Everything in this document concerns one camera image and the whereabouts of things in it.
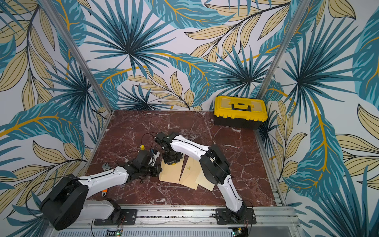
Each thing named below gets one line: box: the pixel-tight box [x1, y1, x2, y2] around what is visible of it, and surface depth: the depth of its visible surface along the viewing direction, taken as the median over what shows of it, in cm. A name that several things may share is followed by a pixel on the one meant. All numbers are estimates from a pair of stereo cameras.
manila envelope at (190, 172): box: [178, 156, 202, 191], surface depth 90 cm
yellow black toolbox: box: [213, 95, 268, 130], surface depth 102 cm
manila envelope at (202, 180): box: [194, 165, 216, 192], surface depth 87 cm
